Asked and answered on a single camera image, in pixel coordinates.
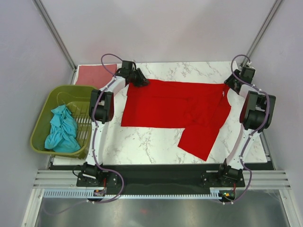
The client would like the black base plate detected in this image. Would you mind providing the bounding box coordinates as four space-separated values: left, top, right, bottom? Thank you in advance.
75 165 244 196

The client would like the olive green laundry basket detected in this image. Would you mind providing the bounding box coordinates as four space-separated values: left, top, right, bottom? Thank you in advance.
30 85 95 159

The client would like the folded pink t shirt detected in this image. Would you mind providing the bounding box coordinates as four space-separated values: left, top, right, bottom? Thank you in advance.
75 65 113 89

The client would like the left aluminium frame post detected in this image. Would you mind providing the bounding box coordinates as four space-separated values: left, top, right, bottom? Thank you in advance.
32 0 77 71

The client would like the white slotted cable duct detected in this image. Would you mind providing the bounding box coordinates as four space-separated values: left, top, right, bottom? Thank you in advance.
43 189 222 200

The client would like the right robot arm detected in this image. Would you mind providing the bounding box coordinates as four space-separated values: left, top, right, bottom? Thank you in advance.
217 65 276 187

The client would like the teal t shirt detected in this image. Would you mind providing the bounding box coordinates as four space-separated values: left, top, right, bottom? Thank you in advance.
45 105 81 153

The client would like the aluminium frame post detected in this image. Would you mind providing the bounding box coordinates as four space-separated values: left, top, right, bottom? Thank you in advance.
32 0 77 71
246 0 284 59

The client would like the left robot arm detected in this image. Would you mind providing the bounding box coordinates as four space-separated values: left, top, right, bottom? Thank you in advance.
81 60 149 186

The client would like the red t shirt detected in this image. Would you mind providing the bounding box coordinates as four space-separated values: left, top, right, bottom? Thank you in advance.
121 79 231 161

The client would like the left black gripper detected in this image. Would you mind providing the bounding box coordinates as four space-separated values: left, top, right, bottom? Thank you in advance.
128 69 149 89

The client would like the right aluminium frame post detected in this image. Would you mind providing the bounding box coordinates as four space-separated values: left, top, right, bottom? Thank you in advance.
246 0 284 59

